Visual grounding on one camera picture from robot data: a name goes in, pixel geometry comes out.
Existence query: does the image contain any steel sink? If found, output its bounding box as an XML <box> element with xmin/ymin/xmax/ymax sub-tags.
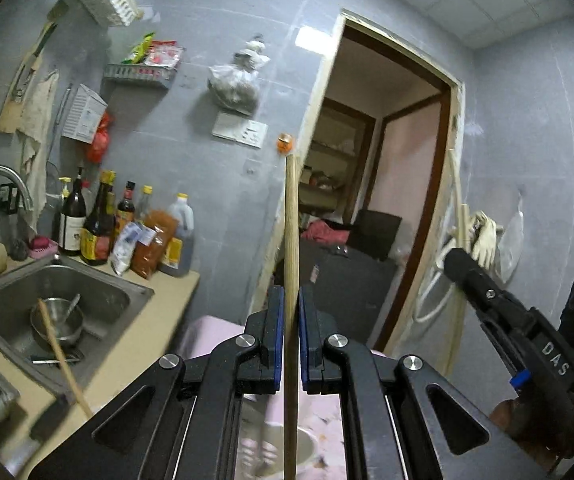
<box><xmin>0</xmin><ymin>255</ymin><xmax>155</xmax><ymax>401</ymax></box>

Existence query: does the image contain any wooden door frame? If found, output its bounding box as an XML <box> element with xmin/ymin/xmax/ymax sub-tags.
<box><xmin>252</xmin><ymin>9</ymin><xmax>468</xmax><ymax>376</ymax></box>

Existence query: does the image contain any beige hanging towel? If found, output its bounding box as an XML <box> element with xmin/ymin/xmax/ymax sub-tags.
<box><xmin>17</xmin><ymin>70</ymin><xmax>60</xmax><ymax>231</ymax></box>

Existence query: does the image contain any wooden shelf unit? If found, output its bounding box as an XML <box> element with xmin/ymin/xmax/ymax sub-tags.
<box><xmin>299</xmin><ymin>97</ymin><xmax>378</xmax><ymax>221</ymax></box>

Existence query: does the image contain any dark bottle white label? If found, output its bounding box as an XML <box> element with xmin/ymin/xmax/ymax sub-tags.
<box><xmin>59</xmin><ymin>167</ymin><xmax>88</xmax><ymax>256</ymax></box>

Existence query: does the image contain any pink scouring pad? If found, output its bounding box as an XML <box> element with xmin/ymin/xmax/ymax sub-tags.
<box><xmin>29</xmin><ymin>235</ymin><xmax>60</xmax><ymax>259</ymax></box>

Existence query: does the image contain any white box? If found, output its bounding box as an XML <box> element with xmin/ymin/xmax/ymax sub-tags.
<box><xmin>62</xmin><ymin>84</ymin><xmax>108</xmax><ymax>142</ymax></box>

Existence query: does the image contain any red plastic bag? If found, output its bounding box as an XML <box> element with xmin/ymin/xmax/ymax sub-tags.
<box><xmin>87</xmin><ymin>112</ymin><xmax>115</xmax><ymax>163</ymax></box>

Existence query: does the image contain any yellow green snack packet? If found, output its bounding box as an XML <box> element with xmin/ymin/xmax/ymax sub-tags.
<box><xmin>126</xmin><ymin>32</ymin><xmax>155</xmax><ymax>65</ymax></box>

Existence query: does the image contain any dark bottle red label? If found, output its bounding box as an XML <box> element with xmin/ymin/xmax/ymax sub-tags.
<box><xmin>116</xmin><ymin>181</ymin><xmax>136</xmax><ymax>241</ymax></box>

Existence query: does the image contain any orange spice packet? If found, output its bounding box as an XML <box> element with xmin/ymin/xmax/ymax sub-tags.
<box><xmin>132</xmin><ymin>210</ymin><xmax>178</xmax><ymax>281</ymax></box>

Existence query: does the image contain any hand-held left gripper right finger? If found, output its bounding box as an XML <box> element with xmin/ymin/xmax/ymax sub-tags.
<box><xmin>298</xmin><ymin>284</ymin><xmax>562</xmax><ymax>480</ymax></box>

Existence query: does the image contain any white wall socket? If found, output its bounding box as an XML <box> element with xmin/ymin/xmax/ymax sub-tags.
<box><xmin>212</xmin><ymin>112</ymin><xmax>268</xmax><ymax>148</ymax></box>

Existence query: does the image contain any person's right hand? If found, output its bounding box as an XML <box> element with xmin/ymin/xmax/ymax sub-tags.
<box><xmin>489</xmin><ymin>397</ymin><xmax>568</xmax><ymax>468</ymax></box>

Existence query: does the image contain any red cloth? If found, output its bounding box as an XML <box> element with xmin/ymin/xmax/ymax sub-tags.
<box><xmin>301</xmin><ymin>220</ymin><xmax>350</xmax><ymax>246</ymax></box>

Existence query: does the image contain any grey wall rack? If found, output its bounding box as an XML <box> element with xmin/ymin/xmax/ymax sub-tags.
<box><xmin>104</xmin><ymin>62</ymin><xmax>178</xmax><ymax>87</ymax></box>

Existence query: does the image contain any pink floral tablecloth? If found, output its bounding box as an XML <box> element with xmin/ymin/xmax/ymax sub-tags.
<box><xmin>176</xmin><ymin>315</ymin><xmax>385</xmax><ymax>480</ymax></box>

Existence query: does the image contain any large oil jug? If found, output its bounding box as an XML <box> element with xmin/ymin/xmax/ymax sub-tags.
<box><xmin>159</xmin><ymin>192</ymin><xmax>195</xmax><ymax>278</ymax></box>

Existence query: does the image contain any steel bowl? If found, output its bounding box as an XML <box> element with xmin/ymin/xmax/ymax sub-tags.
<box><xmin>29</xmin><ymin>297</ymin><xmax>85</xmax><ymax>351</ymax></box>

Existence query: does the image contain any steel spoon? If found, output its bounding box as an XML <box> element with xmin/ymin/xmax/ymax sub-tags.
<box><xmin>62</xmin><ymin>294</ymin><xmax>82</xmax><ymax>326</ymax></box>

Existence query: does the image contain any clear bottle yellow cap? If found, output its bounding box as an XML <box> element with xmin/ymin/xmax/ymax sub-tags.
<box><xmin>137</xmin><ymin>186</ymin><xmax>154</xmax><ymax>226</ymax></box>

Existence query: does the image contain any red snack packet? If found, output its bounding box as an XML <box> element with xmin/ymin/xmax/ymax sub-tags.
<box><xmin>144</xmin><ymin>40</ymin><xmax>185</xmax><ymax>68</ymax></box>

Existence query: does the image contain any cream rubber glove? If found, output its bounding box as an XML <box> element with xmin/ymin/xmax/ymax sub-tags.
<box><xmin>469</xmin><ymin>212</ymin><xmax>505</xmax><ymax>271</ymax></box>

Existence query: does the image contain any wooden cutting board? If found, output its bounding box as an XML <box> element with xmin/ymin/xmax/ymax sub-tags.
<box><xmin>0</xmin><ymin>20</ymin><xmax>60</xmax><ymax>133</ymax></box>

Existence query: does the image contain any grey cabinet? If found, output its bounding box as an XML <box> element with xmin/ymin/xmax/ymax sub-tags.
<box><xmin>272</xmin><ymin>237</ymin><xmax>398</xmax><ymax>356</ymax></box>

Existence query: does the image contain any wooden chopstick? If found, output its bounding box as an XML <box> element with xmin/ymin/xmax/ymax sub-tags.
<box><xmin>38</xmin><ymin>299</ymin><xmax>94</xmax><ymax>418</ymax></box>
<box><xmin>459</xmin><ymin>204</ymin><xmax>472</xmax><ymax>261</ymax></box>
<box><xmin>283</xmin><ymin>155</ymin><xmax>301</xmax><ymax>480</ymax></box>

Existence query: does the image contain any white utensil holder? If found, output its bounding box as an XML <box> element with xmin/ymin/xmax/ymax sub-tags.
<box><xmin>241</xmin><ymin>394</ymin><xmax>348</xmax><ymax>480</ymax></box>

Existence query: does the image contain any beige kitchen counter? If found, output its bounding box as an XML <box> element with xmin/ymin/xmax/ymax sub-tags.
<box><xmin>17</xmin><ymin>255</ymin><xmax>202</xmax><ymax>480</ymax></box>

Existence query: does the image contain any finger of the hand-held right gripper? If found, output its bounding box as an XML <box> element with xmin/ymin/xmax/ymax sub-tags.
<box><xmin>444</xmin><ymin>247</ymin><xmax>538</xmax><ymax>331</ymax></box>
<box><xmin>474</xmin><ymin>300</ymin><xmax>524</xmax><ymax>363</ymax></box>

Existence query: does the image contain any black handled knife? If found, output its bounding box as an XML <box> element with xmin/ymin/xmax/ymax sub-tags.
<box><xmin>29</xmin><ymin>352</ymin><xmax>85</xmax><ymax>366</ymax></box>

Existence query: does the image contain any white blue packet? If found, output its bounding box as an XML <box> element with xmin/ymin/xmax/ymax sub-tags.
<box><xmin>111</xmin><ymin>222</ymin><xmax>155</xmax><ymax>276</ymax></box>

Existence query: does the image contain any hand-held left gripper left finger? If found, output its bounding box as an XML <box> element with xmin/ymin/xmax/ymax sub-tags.
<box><xmin>27</xmin><ymin>285</ymin><xmax>288</xmax><ymax>480</ymax></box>

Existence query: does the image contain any clear hanging plastic bag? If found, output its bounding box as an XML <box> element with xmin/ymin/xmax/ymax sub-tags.
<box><xmin>208</xmin><ymin>35</ymin><xmax>270</xmax><ymax>113</ymax></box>

